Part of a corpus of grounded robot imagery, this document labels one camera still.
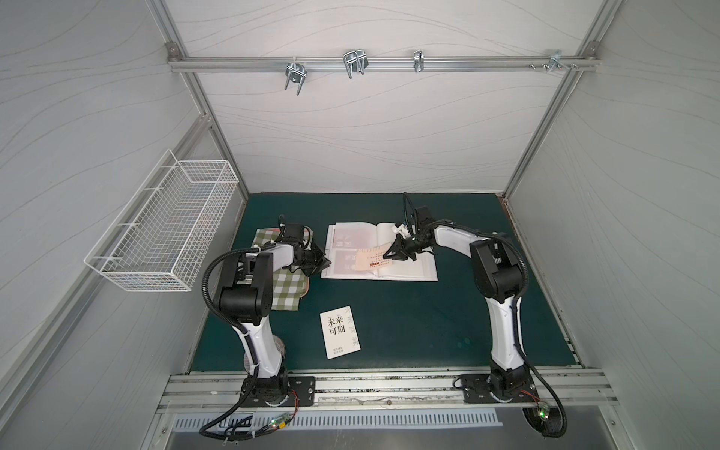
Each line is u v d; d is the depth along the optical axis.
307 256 0.86
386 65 0.78
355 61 0.77
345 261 0.99
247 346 0.56
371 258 0.99
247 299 0.50
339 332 0.84
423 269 0.97
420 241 0.85
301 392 0.74
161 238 0.69
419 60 0.78
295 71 0.78
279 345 0.77
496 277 0.58
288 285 0.93
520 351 0.63
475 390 0.74
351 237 1.05
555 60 0.77
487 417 0.70
